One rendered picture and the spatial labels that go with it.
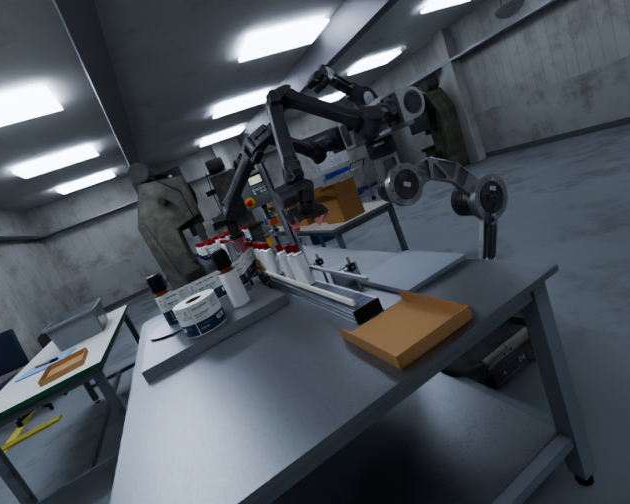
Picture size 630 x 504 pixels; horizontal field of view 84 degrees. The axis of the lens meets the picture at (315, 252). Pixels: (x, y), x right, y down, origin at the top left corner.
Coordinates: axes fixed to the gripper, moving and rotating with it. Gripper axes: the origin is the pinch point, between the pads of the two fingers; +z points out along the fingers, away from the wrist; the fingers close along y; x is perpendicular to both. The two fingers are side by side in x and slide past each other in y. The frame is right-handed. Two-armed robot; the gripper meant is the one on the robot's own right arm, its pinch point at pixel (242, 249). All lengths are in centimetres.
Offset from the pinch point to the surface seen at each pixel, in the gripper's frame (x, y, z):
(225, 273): -15.5, 16.3, 5.2
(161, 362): -56, 32, 25
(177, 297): -39.8, -8.0, 10.0
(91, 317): -108, -151, 19
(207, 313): -31.1, 26.7, 16.3
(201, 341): -38, 32, 25
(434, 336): 12, 120, 26
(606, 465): 65, 119, 110
